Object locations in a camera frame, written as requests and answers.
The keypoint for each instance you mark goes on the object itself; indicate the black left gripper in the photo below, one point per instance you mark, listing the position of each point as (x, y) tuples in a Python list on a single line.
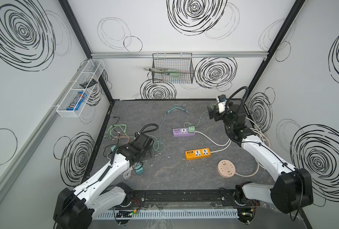
[(146, 143)]

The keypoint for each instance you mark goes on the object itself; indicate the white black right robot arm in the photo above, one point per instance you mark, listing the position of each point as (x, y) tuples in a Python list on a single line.
[(293, 187)]

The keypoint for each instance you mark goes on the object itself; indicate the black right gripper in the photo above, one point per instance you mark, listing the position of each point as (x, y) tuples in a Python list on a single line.
[(212, 110)]

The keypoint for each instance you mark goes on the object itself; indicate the orange power strip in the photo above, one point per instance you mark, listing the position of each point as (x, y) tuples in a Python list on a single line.
[(197, 154)]

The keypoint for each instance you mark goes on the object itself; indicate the black remote control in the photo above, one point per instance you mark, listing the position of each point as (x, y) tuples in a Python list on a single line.
[(88, 84)]

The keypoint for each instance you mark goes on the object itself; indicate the light green charger adapter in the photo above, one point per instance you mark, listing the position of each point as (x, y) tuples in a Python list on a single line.
[(191, 129)]

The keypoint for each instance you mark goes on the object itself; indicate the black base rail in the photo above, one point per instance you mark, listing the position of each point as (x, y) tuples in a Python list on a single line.
[(222, 196)]

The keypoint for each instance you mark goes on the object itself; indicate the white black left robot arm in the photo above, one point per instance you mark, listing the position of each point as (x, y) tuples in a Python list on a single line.
[(77, 208)]

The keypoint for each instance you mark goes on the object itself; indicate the purple power strip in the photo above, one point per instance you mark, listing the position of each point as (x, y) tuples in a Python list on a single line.
[(182, 132)]

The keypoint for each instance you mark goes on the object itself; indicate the black wire wall basket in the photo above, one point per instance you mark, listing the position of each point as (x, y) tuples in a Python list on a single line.
[(181, 61)]

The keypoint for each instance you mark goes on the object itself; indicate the round pink power socket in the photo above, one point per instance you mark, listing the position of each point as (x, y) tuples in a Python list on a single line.
[(226, 168)]

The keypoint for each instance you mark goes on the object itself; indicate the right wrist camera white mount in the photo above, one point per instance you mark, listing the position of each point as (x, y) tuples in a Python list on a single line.
[(221, 99)]

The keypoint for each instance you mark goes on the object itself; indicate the white wire wall shelf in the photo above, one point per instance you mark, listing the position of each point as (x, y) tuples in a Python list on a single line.
[(89, 69)]

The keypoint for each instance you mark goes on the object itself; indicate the green tongs in basket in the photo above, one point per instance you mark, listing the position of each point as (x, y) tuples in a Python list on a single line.
[(164, 73)]

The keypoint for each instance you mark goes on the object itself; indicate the left black corrugated conduit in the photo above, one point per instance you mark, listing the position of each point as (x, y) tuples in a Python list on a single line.
[(145, 129)]

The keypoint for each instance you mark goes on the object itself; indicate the blue candy packet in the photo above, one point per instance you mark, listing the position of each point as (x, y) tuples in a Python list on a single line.
[(77, 101)]

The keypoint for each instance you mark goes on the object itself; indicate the white slotted cable duct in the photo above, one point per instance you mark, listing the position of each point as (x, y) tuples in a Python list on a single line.
[(171, 214)]

